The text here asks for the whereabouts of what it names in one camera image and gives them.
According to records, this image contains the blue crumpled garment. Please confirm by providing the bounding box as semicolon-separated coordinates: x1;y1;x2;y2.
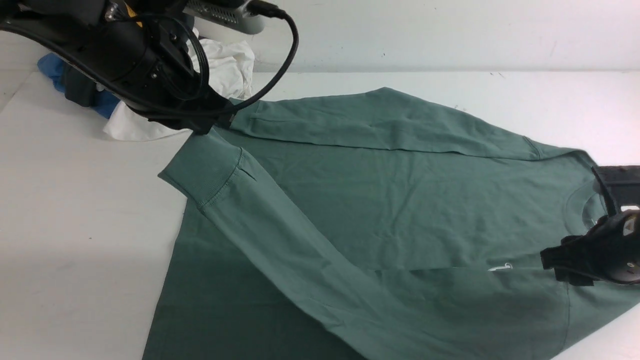
37;54;121;119

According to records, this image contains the dark green crumpled garment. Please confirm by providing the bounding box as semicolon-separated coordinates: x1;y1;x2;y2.
61;64;101;107

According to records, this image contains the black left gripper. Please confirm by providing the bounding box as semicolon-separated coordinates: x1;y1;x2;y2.
75;14;236;134

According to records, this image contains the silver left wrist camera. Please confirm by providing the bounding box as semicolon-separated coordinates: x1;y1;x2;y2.
182;0;288;35

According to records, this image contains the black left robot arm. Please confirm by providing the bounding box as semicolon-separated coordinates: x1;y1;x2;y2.
1;0;236;135

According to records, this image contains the white crumpled garment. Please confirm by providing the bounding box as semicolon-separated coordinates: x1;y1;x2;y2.
103;38;255;142

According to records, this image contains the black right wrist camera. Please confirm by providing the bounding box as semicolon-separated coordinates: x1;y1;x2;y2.
591;165;640;217

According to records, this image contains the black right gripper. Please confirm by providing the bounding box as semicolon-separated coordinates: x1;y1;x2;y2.
540;210;640;287

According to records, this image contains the green long-sleeved shirt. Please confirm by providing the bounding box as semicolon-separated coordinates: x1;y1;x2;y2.
142;88;639;360

